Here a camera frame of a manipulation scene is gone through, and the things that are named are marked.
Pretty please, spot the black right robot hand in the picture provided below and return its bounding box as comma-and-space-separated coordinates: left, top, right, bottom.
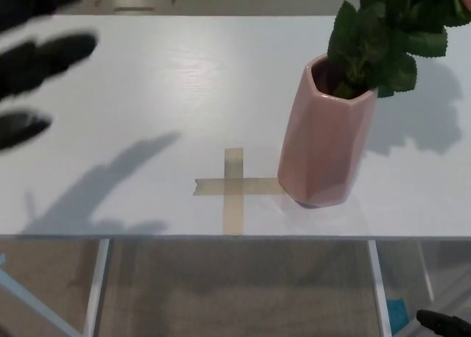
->
415, 308, 471, 337

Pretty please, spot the long beige tape strip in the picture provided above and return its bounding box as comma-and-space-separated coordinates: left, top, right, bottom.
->
222, 146, 245, 236

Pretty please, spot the pink artificial rose bouquet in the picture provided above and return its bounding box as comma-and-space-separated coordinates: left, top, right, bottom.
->
327, 0, 471, 99

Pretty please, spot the white table leg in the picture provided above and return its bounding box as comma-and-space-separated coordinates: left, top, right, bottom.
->
417, 241, 436, 303
82, 238, 112, 337
367, 239, 393, 337

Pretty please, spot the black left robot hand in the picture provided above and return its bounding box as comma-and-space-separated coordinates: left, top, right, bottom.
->
0, 0, 100, 152

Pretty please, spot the blue floor tape patch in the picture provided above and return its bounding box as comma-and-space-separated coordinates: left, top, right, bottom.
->
386, 297, 409, 335

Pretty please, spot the pink faceted ceramic vase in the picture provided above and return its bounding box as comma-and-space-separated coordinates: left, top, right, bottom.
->
276, 53, 380, 210

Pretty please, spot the pale blue diagonal frame bar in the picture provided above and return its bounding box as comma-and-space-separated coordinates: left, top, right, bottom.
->
0, 253, 82, 337

